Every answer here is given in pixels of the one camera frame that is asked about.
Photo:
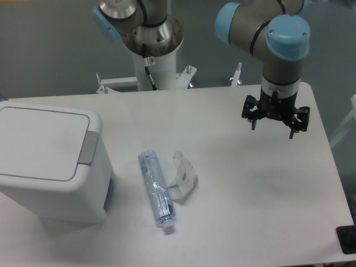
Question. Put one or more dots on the white push-top trash can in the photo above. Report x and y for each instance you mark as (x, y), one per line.
(54, 161)

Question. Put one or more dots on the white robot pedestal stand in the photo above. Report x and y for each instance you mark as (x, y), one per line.
(151, 73)

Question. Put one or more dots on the blue object at left edge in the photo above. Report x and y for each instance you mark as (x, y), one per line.
(2, 98)

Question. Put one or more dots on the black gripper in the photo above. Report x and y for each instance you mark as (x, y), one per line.
(274, 107)

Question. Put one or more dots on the crumpled clear plastic bag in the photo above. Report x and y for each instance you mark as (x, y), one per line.
(186, 177)

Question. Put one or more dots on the white frame at right edge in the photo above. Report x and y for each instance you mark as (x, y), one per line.
(344, 127)

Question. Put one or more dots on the clear plastic water bottle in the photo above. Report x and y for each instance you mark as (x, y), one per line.
(155, 184)

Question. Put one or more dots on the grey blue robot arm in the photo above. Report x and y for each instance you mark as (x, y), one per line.
(271, 31)

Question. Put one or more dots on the black device at table edge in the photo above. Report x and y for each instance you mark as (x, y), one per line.
(346, 237)

